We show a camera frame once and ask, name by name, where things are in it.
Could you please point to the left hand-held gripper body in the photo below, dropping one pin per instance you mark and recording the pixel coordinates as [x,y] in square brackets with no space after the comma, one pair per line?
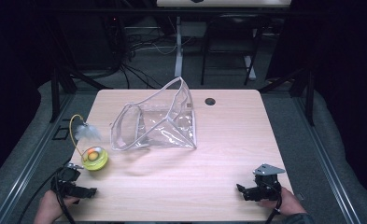
[66,180]

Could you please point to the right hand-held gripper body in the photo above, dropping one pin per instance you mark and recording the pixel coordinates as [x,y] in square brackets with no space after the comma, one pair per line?
[266,183]

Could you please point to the person's right hand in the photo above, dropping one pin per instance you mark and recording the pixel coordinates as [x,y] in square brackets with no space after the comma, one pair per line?
[288,203]

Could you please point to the person's left hand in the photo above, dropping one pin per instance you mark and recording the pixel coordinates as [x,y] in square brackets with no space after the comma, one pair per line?
[49,207]

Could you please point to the yellow-green feather cat toy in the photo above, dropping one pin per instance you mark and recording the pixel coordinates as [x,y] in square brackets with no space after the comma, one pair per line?
[94,158]

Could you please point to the black metal stand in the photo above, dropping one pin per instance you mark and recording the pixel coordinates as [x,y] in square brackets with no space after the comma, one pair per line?
[308,99]
[55,93]

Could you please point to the clear plastic zipper bag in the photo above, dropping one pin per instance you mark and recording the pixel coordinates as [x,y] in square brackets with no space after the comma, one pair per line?
[159,124]

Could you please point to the black chair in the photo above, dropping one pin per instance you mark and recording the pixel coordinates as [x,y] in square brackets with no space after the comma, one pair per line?
[234,34]

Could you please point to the white desk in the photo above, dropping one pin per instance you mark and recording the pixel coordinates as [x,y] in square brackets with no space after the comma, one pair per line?
[179,46]

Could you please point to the aluminium floor rail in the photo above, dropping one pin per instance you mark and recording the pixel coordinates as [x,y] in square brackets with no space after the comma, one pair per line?
[25,168]
[330,174]

